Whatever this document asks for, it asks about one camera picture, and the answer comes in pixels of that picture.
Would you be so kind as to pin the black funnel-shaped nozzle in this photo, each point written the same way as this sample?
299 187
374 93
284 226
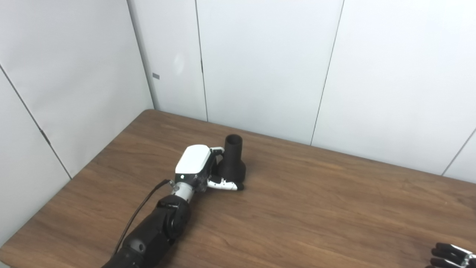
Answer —
233 163

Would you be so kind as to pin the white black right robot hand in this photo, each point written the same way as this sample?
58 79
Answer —
452 257

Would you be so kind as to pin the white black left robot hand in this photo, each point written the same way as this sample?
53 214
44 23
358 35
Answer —
193 160

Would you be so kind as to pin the grey wall corner post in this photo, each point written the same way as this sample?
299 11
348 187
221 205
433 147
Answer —
143 56

